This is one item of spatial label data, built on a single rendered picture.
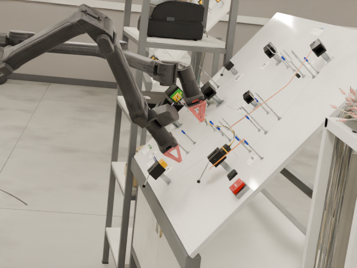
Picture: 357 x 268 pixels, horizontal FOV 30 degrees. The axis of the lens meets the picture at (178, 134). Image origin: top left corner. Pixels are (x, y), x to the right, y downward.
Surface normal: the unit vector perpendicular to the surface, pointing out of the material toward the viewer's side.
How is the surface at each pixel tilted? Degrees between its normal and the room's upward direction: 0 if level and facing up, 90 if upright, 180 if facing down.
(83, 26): 125
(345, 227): 90
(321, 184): 90
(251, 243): 0
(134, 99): 117
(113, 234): 0
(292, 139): 50
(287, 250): 0
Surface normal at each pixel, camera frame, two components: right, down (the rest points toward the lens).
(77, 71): 0.09, 0.25
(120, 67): 0.07, 0.74
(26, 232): 0.11, -0.97
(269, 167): -0.67, -0.66
